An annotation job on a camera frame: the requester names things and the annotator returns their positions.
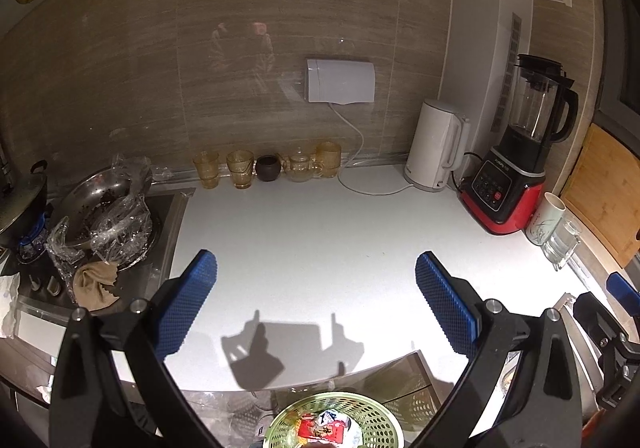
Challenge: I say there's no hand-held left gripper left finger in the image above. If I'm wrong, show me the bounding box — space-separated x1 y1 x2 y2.
49 249 218 448

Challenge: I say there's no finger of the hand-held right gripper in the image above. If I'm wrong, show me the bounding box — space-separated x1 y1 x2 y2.
572 292 633 354
605 272 640 316

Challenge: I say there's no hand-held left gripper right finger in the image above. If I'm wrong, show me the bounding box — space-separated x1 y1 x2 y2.
415 250 586 448

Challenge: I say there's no green perforated basket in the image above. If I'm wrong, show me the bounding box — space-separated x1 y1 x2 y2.
263 392 405 448

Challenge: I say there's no blue white milk pouch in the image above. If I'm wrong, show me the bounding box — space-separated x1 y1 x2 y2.
320 409 351 429

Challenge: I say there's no red snack packet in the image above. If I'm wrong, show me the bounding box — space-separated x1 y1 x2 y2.
299 415 346 444

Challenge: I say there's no clear glass cup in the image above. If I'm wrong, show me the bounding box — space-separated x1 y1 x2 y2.
542 218 583 271

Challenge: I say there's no brown rag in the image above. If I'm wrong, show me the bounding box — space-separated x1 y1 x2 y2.
74 262 121 311

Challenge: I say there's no clear plastic wrap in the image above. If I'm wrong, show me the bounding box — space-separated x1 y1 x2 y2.
45 153 153 279

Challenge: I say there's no wooden cutting board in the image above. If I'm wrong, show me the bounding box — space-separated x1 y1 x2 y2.
560 123 640 269

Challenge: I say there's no white printed mug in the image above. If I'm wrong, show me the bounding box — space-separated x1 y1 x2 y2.
525 192 566 245

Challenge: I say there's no black red blender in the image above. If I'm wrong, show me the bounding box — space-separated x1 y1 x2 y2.
460 54 579 236

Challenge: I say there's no amber ribbed glass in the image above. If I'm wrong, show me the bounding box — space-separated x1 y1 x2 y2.
193 152 221 189
226 150 254 189
316 141 342 179

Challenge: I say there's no metal bowl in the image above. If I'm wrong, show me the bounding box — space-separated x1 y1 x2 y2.
50 167 153 253

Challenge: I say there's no small dark clay pot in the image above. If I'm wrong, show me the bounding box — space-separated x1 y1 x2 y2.
255 155 281 182

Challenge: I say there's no white electric kettle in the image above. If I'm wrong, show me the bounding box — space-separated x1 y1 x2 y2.
404 99 471 193

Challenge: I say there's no clear glass teapot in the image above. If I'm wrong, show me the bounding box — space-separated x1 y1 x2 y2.
282 148 323 183

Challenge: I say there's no black cooking pot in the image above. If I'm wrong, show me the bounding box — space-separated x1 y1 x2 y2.
0 160 48 249

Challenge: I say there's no black power cable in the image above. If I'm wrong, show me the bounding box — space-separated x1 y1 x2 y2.
450 153 481 191

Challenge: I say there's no white power cable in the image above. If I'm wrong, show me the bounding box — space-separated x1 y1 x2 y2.
330 102 416 196

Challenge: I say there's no white wall socket cover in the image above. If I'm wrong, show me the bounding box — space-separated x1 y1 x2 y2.
306 58 376 104

